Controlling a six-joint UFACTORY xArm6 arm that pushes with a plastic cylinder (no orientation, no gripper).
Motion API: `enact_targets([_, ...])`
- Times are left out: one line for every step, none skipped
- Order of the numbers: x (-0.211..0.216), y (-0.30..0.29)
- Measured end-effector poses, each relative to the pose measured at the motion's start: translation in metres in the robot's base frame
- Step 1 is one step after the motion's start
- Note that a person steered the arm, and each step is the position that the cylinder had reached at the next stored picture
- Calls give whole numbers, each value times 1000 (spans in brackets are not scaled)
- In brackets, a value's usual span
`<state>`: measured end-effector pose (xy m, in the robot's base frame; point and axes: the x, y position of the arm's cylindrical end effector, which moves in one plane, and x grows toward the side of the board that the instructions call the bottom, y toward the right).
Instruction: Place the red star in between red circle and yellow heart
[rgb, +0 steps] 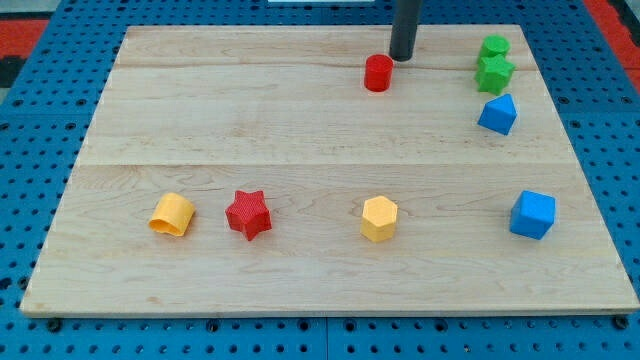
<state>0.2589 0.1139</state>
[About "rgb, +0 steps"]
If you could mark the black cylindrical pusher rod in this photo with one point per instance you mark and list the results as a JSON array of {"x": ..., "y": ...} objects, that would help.
[{"x": 404, "y": 29}]

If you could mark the green star block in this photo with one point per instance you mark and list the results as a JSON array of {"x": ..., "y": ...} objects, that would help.
[{"x": 493, "y": 74}]

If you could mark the red star block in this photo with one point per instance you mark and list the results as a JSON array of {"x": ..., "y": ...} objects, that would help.
[{"x": 249, "y": 214}]

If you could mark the red cylinder block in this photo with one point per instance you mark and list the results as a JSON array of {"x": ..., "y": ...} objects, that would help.
[{"x": 378, "y": 72}]

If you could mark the blue pentagon block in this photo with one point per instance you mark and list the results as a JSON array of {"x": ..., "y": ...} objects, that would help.
[{"x": 499, "y": 114}]

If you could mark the yellow hexagon block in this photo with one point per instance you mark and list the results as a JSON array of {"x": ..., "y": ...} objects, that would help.
[{"x": 379, "y": 219}]

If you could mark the light wooden board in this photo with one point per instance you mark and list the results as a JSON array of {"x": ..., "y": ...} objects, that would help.
[{"x": 203, "y": 111}]

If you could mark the blue cube block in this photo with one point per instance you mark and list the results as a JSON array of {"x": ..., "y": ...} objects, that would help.
[{"x": 532, "y": 215}]

